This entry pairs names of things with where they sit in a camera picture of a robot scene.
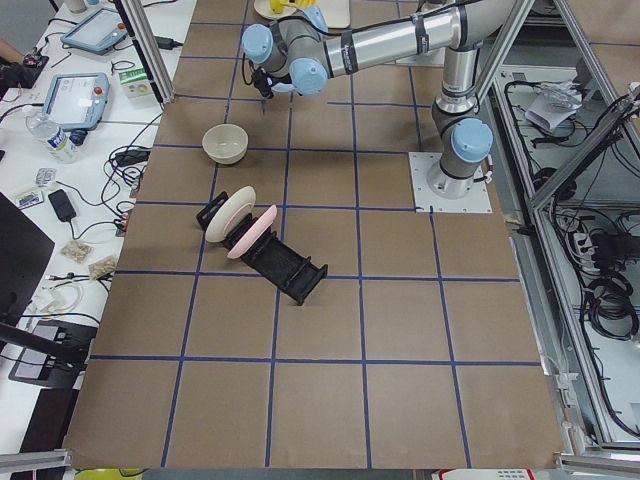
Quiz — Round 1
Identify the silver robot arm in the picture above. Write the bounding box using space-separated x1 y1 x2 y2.
241 1 530 200

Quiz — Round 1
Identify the cream plate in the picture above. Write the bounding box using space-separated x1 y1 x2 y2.
202 186 256 243

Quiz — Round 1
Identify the green white box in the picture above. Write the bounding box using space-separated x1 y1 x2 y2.
118 68 153 98

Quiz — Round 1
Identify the black power adapter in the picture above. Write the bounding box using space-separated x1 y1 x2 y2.
48 189 77 222

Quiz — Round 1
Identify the near teach pendant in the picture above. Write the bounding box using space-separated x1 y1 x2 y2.
43 73 110 131

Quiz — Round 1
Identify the black monitor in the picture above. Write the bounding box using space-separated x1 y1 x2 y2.
0 194 54 326

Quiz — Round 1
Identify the beige bowl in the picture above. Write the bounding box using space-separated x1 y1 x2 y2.
202 124 249 165

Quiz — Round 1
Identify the yellow lemon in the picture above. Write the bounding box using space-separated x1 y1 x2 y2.
270 0 284 15

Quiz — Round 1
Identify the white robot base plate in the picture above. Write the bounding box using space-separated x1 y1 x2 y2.
408 152 493 214

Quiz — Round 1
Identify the aluminium frame post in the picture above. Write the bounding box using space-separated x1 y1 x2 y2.
114 0 175 105

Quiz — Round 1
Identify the blue plate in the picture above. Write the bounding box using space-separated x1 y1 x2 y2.
271 83 297 94

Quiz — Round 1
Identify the yellow sliced bread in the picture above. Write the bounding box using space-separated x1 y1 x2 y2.
278 0 317 9

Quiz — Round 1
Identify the pink plate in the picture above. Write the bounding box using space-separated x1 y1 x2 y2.
227 205 277 259

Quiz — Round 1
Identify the white plate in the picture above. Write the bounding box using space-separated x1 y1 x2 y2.
254 0 281 20

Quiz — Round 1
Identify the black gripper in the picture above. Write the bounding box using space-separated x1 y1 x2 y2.
251 69 287 99

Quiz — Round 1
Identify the teach pendant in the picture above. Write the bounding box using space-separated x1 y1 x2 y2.
43 73 110 131
61 8 127 55

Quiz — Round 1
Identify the white foam tray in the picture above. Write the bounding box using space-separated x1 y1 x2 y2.
317 0 351 29

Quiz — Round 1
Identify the plastic water bottle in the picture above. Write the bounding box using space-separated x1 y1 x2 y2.
25 110 77 164

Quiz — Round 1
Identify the far teach pendant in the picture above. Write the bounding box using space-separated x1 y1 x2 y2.
61 8 127 55

